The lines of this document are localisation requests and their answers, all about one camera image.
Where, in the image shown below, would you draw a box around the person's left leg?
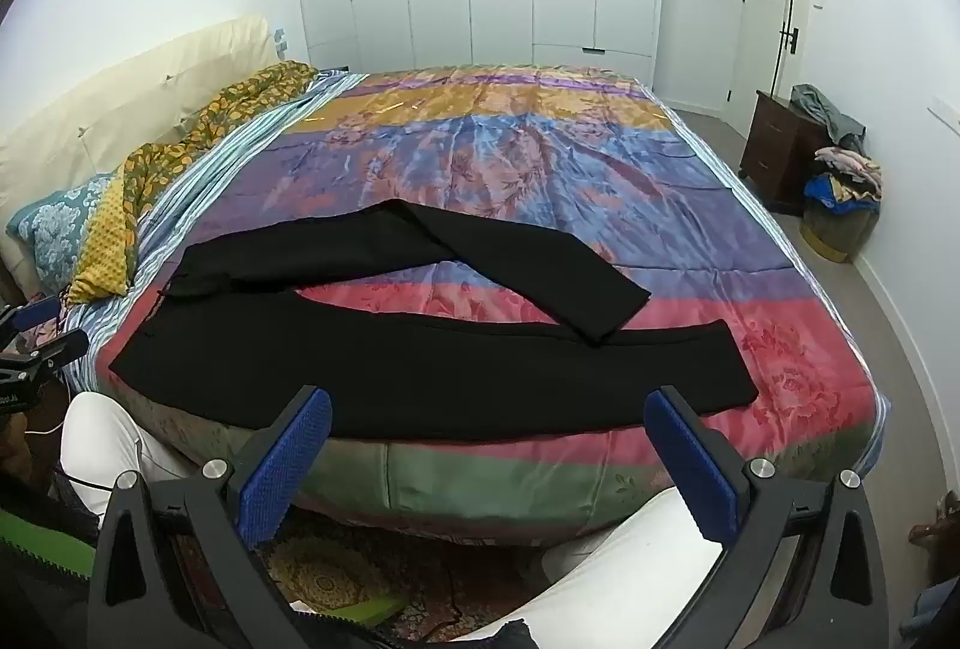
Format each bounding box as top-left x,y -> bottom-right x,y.
58,392 -> 207,534

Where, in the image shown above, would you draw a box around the person's leg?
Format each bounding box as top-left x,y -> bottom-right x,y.
457,488 -> 751,649
58,392 -> 207,534

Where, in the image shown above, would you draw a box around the colourful floral bedspread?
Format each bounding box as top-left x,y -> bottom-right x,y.
75,60 -> 893,537

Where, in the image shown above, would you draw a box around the green and black jacket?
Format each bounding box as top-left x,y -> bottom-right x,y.
0,469 -> 102,649

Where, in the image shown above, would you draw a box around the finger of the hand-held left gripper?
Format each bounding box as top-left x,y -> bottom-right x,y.
0,298 -> 62,339
34,329 -> 91,369

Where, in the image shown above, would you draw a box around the yellow floral blanket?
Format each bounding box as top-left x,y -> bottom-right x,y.
64,60 -> 320,309

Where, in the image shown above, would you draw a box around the white door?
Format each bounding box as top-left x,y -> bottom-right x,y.
720,0 -> 807,140

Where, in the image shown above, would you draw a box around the dark wooden nightstand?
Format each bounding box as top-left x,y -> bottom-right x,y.
739,89 -> 833,215

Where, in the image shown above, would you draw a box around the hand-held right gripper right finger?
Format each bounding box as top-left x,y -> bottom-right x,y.
645,386 -> 893,649

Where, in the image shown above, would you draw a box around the pile of mixed clothes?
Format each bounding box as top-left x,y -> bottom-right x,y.
804,145 -> 884,215

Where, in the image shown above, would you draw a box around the cream padded headboard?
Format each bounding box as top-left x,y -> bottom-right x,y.
0,15 -> 278,290

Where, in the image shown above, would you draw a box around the patterned rug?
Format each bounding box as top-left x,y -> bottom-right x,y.
169,506 -> 556,649

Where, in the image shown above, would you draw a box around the green strip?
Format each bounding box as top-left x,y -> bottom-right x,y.
292,593 -> 410,627

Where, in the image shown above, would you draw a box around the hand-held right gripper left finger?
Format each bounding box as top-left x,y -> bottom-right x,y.
88,385 -> 332,649

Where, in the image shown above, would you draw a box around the person's right leg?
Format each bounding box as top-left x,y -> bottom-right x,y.
457,488 -> 751,649

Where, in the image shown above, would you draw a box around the black pants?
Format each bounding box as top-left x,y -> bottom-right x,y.
109,199 -> 758,436

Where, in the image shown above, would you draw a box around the brown carved wooden object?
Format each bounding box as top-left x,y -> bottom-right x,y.
907,497 -> 960,546

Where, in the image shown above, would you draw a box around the blue patterned pillow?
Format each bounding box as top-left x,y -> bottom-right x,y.
6,173 -> 113,298

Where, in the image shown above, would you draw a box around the gold laundry basket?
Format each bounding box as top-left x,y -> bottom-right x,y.
799,199 -> 880,264

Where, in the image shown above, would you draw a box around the grey-green garment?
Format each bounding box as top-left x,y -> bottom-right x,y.
791,83 -> 867,151

